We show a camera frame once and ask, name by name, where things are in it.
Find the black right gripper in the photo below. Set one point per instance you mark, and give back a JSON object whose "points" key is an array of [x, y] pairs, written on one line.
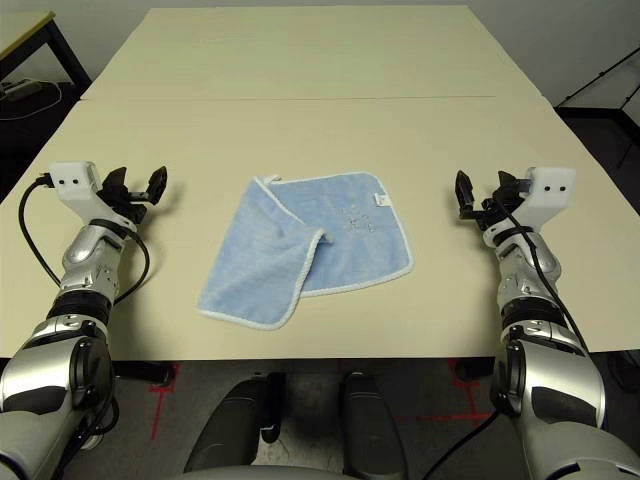
{"points": [[495, 210]]}

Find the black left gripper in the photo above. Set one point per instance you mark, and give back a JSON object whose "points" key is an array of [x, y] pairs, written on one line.
{"points": [[122, 202]]}

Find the light blue terry towel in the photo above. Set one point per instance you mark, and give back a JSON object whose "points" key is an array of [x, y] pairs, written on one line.
{"points": [[350, 240]]}

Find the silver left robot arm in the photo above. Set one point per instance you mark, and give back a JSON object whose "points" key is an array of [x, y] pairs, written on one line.
{"points": [[85, 250]]}

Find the grey power strip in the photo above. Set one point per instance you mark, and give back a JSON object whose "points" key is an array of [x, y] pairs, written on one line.
{"points": [[20, 87]]}

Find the black table foot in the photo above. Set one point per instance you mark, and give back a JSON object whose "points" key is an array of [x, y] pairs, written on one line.
{"points": [[475, 370], [145, 372]]}

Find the black-framed side table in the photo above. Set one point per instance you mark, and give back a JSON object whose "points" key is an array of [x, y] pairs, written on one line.
{"points": [[20, 40]]}

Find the red floor tape cross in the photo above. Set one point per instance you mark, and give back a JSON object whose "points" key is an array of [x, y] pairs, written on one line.
{"points": [[462, 372], [162, 390]]}

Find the grey robot left leg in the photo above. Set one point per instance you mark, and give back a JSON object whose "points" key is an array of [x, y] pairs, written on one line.
{"points": [[235, 415]]}

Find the grey robot torso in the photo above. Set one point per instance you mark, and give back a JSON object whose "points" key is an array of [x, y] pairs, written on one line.
{"points": [[310, 474]]}

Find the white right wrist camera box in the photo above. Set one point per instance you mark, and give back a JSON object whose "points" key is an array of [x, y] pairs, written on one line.
{"points": [[550, 190]]}

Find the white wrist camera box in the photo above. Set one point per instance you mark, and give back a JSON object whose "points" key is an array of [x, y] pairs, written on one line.
{"points": [[550, 190], [72, 182]]}

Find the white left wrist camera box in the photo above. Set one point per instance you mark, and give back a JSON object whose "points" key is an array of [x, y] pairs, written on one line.
{"points": [[72, 182]]}

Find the black frame rack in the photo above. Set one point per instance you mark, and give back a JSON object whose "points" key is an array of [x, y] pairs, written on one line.
{"points": [[600, 112]]}

